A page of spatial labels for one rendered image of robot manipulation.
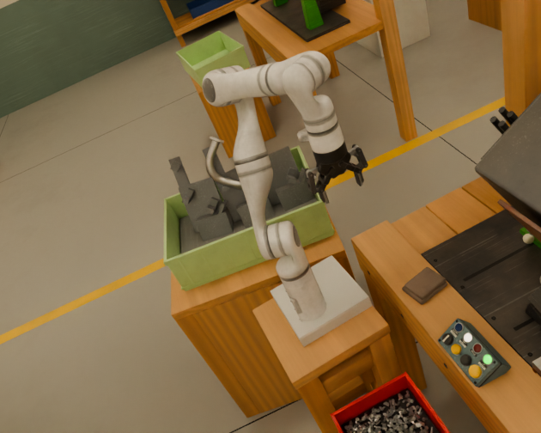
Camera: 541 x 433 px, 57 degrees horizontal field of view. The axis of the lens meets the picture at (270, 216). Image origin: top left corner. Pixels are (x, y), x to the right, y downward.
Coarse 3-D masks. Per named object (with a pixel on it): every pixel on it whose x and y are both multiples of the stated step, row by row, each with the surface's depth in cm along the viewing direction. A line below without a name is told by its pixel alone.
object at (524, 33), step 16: (512, 0) 131; (528, 0) 128; (512, 16) 134; (528, 16) 130; (512, 32) 136; (528, 32) 133; (512, 48) 140; (528, 48) 135; (512, 64) 143; (528, 64) 138; (512, 80) 146; (528, 80) 141; (512, 96) 150; (528, 96) 145
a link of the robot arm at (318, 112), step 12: (288, 72) 96; (300, 72) 96; (288, 84) 97; (300, 84) 96; (312, 84) 97; (300, 96) 98; (312, 96) 98; (324, 96) 104; (300, 108) 102; (312, 108) 100; (324, 108) 102; (312, 120) 103; (324, 120) 103; (336, 120) 105; (312, 132) 106
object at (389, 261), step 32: (384, 224) 163; (384, 256) 153; (416, 256) 149; (384, 288) 151; (448, 288) 136; (416, 320) 133; (448, 320) 129; (480, 320) 126; (512, 352) 117; (512, 384) 112; (480, 416) 119; (512, 416) 107
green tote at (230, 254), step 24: (168, 216) 203; (288, 216) 175; (312, 216) 177; (168, 240) 190; (240, 240) 178; (312, 240) 183; (168, 264) 178; (192, 264) 181; (216, 264) 183; (240, 264) 185; (192, 288) 188
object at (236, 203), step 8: (216, 160) 193; (216, 168) 194; (224, 176) 195; (232, 176) 195; (216, 184) 195; (224, 192) 196; (232, 192) 197; (240, 192) 197; (232, 200) 197; (240, 200) 198; (232, 208) 198; (240, 208) 193; (248, 208) 193; (272, 208) 194; (232, 216) 199; (240, 216) 194; (248, 216) 194; (248, 224) 195
